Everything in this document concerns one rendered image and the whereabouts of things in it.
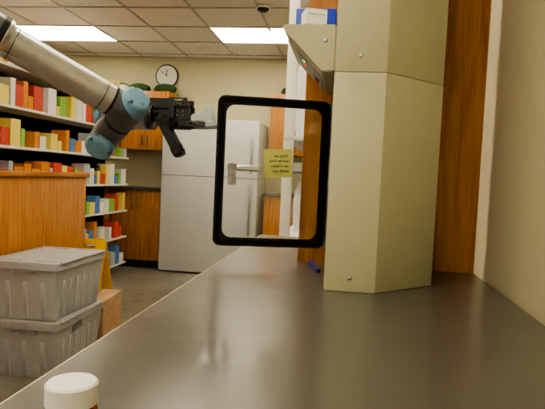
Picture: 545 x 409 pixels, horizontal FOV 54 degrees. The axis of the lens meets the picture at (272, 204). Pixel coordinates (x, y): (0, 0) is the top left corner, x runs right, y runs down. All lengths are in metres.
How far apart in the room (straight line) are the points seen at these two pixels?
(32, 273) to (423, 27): 2.51
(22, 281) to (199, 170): 3.41
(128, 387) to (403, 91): 0.85
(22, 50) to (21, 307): 2.16
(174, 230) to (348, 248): 5.29
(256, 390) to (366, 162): 0.65
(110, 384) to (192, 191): 5.68
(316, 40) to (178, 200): 5.25
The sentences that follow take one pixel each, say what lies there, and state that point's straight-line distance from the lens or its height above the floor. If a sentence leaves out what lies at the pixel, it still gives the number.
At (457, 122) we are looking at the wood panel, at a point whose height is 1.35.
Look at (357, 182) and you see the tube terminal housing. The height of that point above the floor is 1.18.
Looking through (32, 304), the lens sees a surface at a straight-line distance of 3.27.
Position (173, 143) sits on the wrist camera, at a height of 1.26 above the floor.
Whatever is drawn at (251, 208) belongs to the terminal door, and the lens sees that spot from 1.44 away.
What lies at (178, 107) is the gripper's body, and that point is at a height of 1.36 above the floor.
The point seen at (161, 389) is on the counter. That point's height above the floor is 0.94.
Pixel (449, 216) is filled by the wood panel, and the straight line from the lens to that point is 1.56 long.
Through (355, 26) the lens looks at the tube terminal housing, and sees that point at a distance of 1.21.
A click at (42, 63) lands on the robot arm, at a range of 1.35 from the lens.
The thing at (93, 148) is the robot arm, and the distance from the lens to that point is 1.47.
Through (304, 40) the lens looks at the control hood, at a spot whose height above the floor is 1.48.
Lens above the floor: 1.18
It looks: 3 degrees down
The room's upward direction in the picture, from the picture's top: 3 degrees clockwise
